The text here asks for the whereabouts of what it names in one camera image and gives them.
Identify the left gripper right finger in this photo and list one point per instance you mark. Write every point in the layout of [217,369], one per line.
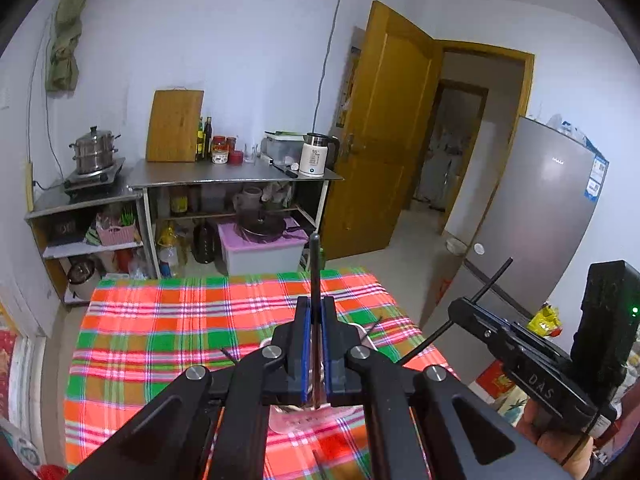
[422,424]

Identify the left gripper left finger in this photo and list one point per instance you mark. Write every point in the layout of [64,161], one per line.
[208,424]

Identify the black chopstick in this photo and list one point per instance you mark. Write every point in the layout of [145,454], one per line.
[371,329]
[469,315]
[229,356]
[316,304]

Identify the steel kitchen counter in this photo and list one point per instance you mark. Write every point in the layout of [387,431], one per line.
[210,194]

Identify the person right hand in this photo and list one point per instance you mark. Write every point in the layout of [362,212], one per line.
[558,444]

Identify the yellow plastic bag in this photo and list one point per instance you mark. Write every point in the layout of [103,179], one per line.
[546,322]

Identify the pink utensil basket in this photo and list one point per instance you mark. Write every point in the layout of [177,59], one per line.
[286,419]

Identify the plaid tablecloth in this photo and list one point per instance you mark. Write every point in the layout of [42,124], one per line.
[138,336]

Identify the silver refrigerator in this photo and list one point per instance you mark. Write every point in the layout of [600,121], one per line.
[533,226]

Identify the purple lid storage box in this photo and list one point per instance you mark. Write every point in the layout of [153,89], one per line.
[242,257]

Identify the black wok pan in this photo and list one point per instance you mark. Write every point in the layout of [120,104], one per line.
[259,226]

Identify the pink small basket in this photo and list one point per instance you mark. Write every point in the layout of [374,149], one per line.
[116,235]

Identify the wooden low shelf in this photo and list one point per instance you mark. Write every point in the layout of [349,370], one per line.
[59,225]

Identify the red lid jar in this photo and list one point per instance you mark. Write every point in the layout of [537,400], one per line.
[219,150]

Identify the induction cooker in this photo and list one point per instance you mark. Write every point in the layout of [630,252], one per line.
[76,183]

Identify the white electric kettle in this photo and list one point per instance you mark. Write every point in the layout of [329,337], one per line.
[318,150]

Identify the steel steamer pot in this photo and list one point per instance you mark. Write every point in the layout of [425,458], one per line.
[94,150]

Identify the dark sauce bottle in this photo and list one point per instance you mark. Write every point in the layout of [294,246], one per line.
[207,133]

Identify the wooden cutting board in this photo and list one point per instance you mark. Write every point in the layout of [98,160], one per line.
[173,126]

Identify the wooden door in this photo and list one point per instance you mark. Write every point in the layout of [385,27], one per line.
[394,89]

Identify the green hanging cloth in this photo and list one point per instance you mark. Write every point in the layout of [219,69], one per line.
[63,71]

